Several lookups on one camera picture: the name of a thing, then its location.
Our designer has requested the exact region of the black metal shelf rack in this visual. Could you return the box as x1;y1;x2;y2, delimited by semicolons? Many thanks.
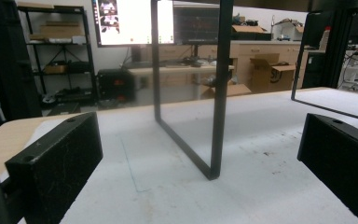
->
17;4;98;106

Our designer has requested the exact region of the black computer tower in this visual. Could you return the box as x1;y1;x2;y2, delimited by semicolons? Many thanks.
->
96;68;136;103

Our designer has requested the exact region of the black metal frame stand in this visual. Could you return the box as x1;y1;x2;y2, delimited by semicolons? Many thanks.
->
150;0;235;181
290;5;358;125

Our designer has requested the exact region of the large bright computer monitor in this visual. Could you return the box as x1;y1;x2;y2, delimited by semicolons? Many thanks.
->
91;0;175;48

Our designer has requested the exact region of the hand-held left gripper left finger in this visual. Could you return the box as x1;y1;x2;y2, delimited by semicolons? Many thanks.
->
5;111;103;224

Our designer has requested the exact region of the dark computer monitor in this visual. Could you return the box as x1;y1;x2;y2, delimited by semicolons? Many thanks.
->
172;5;221;46

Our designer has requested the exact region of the black equipment rack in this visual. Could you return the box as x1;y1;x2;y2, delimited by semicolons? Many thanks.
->
301;4;358;90

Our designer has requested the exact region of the cardboard box on shelf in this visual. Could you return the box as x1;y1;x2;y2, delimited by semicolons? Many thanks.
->
38;21;85;39

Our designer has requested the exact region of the wooden cabinet counter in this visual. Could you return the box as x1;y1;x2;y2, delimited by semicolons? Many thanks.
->
150;39;310;91

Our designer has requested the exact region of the light wooden desk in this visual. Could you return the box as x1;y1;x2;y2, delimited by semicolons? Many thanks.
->
126;64;235;101

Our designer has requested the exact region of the white foam table mat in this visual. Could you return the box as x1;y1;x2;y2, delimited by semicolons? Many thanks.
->
0;87;358;224

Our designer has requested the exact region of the open cardboard box on counter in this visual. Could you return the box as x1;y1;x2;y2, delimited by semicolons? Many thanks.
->
230;24;272;41

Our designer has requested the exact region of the black curtain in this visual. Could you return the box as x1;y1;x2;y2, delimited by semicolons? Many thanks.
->
0;0;43;121

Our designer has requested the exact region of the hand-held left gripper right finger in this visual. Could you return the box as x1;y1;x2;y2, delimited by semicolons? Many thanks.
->
296;112;358;224

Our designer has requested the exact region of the flat cardboard box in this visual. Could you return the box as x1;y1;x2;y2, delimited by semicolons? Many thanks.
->
200;83;253;100

